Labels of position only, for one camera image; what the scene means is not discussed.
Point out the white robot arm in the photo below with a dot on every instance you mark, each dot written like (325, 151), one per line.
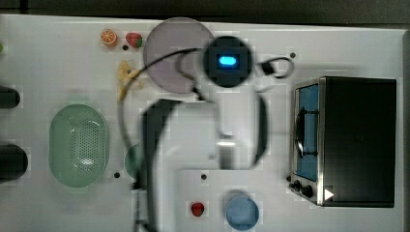
(227, 129)

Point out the green oval strainer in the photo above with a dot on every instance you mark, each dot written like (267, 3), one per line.
(78, 146)

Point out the purple round plate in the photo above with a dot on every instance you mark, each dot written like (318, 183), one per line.
(174, 34)

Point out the green mug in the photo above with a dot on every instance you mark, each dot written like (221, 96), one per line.
(132, 161)

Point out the peeled banana toy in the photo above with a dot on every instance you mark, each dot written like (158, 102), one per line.
(127, 76)

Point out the small red pepper toy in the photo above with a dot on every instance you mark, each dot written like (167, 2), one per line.
(197, 209)

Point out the blue bowl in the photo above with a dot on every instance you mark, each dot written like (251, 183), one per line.
(241, 212)

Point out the red strawberry toy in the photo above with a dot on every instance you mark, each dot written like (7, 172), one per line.
(134, 39)

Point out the orange slice toy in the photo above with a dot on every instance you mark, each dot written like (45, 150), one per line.
(109, 37)

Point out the black toaster oven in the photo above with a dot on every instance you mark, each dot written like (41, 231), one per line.
(343, 142)

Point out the black cylinder upper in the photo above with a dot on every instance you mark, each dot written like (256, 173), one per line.
(9, 97)

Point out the black cylinder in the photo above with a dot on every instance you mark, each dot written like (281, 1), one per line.
(13, 163)
(9, 97)

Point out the black cylinder lower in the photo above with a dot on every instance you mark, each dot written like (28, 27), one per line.
(13, 163)

